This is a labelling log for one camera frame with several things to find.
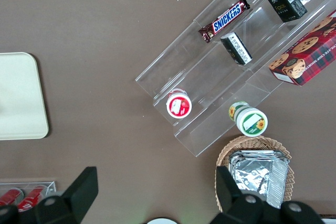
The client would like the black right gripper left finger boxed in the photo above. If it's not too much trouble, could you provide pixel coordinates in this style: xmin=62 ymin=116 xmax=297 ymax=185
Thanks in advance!
xmin=0 ymin=166 xmax=99 ymax=224

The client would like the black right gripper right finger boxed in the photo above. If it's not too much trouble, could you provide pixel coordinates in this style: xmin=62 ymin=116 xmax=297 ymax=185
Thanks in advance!
xmin=209 ymin=165 xmax=326 ymax=224

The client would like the light tan wicker basket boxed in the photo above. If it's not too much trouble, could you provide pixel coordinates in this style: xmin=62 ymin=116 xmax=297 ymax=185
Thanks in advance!
xmin=215 ymin=135 xmax=295 ymax=213

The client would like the cream plastic tray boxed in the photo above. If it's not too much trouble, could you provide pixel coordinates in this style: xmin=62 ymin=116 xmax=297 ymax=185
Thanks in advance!
xmin=0 ymin=51 xmax=50 ymax=141

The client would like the clear acrylic bottle rack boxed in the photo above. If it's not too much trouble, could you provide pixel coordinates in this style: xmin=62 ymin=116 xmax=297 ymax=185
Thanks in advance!
xmin=0 ymin=180 xmax=57 ymax=206

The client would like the silver foil packet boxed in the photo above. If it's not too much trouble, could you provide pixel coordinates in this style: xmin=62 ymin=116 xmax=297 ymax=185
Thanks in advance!
xmin=229 ymin=155 xmax=289 ymax=210
xmin=228 ymin=150 xmax=292 ymax=162

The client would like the clear acrylic stepped shelf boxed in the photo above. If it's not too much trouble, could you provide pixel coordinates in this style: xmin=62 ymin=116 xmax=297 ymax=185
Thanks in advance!
xmin=134 ymin=0 xmax=336 ymax=158

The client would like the green sunflower lidded cup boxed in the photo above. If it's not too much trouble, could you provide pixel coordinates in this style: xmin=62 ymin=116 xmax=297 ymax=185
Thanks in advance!
xmin=227 ymin=100 xmax=269 ymax=137

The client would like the red lidded yoghurt cup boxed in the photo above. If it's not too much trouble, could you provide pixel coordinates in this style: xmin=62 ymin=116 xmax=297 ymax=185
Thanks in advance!
xmin=165 ymin=88 xmax=193 ymax=119

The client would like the small black white-labelled box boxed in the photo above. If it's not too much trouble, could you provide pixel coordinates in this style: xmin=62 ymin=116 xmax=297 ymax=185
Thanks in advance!
xmin=219 ymin=31 xmax=253 ymax=66

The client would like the red tartan cookie box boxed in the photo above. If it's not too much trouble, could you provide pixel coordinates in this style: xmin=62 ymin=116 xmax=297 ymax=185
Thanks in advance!
xmin=268 ymin=9 xmax=336 ymax=87

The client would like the brown Snickers bar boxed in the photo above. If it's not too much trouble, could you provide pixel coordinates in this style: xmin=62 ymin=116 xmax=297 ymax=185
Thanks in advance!
xmin=198 ymin=0 xmax=251 ymax=44

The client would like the tall black carton box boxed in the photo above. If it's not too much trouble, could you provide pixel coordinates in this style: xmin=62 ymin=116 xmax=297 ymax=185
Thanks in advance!
xmin=266 ymin=0 xmax=308 ymax=23

